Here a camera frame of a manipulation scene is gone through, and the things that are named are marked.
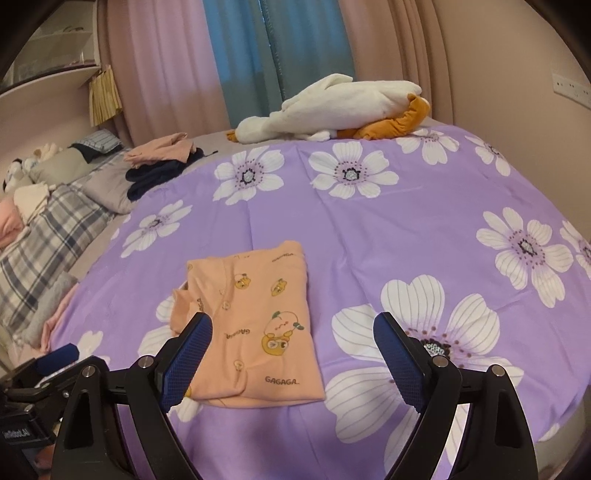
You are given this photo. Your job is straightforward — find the purple floral blanket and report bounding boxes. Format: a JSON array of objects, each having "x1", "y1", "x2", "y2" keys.
[{"x1": 41, "y1": 124, "x2": 591, "y2": 480}]

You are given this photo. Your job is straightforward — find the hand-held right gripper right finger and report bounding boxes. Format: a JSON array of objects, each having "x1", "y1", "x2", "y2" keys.
[{"x1": 373, "y1": 311, "x2": 539, "y2": 480}]

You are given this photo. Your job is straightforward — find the orange printed baby shirt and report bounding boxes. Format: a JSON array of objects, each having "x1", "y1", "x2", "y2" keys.
[{"x1": 170, "y1": 240, "x2": 326, "y2": 409}]

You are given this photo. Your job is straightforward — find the pink folded clothes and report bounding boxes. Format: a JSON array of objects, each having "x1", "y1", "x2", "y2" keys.
[{"x1": 124, "y1": 133, "x2": 195, "y2": 168}]

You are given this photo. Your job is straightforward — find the yellow fringed hanging cloth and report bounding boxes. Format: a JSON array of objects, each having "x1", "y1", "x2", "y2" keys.
[{"x1": 88, "y1": 65, "x2": 123, "y2": 127}]

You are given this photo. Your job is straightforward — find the white wall socket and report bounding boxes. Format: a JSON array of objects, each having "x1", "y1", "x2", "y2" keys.
[{"x1": 553, "y1": 71, "x2": 591, "y2": 104}]

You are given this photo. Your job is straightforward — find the small plush toys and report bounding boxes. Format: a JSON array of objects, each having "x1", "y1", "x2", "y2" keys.
[{"x1": 2, "y1": 143, "x2": 63, "y2": 190}]

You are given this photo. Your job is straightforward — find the grey-green pillow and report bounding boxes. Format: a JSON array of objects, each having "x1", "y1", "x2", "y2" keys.
[{"x1": 30, "y1": 148, "x2": 93, "y2": 185}]

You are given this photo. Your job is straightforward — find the cream folded cloth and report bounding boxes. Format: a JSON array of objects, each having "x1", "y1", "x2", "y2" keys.
[{"x1": 14, "y1": 182, "x2": 51, "y2": 217}]

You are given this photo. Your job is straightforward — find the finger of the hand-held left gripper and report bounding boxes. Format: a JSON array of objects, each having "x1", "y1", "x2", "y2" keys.
[{"x1": 36, "y1": 342, "x2": 81, "y2": 376}]

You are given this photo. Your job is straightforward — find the pink folded towel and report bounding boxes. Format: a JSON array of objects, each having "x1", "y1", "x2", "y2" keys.
[{"x1": 0, "y1": 203, "x2": 28, "y2": 250}]

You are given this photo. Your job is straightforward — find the pink curtain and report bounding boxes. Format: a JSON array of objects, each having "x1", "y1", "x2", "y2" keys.
[
  {"x1": 337, "y1": 0, "x2": 462, "y2": 125},
  {"x1": 106, "y1": 0, "x2": 232, "y2": 148}
]

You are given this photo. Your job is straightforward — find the white curved shelf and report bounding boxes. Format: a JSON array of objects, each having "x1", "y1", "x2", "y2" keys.
[{"x1": 0, "y1": 23, "x2": 102, "y2": 102}]

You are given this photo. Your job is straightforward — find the grey pillow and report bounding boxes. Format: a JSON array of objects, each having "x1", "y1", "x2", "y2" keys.
[{"x1": 83, "y1": 159, "x2": 139, "y2": 214}]

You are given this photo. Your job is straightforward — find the blue curtain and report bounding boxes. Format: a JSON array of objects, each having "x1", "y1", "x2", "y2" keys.
[{"x1": 205, "y1": 0, "x2": 356, "y2": 132}]

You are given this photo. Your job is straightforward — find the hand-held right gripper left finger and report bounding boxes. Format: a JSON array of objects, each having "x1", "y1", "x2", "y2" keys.
[{"x1": 51, "y1": 311, "x2": 214, "y2": 480}]

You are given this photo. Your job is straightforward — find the plaid quilt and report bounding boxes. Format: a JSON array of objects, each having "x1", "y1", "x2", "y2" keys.
[{"x1": 0, "y1": 185, "x2": 116, "y2": 333}]

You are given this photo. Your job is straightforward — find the grey fleece blanket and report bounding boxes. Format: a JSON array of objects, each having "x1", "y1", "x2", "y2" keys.
[{"x1": 25, "y1": 274, "x2": 79, "y2": 344}]

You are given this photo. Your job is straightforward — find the white goose plush toy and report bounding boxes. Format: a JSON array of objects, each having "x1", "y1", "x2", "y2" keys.
[{"x1": 226, "y1": 74, "x2": 431, "y2": 144}]

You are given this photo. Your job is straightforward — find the striped pillow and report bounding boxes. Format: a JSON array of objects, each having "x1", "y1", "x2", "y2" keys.
[{"x1": 69, "y1": 129, "x2": 122, "y2": 162}]

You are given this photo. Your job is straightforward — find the navy folded clothes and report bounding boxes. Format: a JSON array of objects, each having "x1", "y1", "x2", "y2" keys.
[{"x1": 126, "y1": 148, "x2": 218, "y2": 201}]

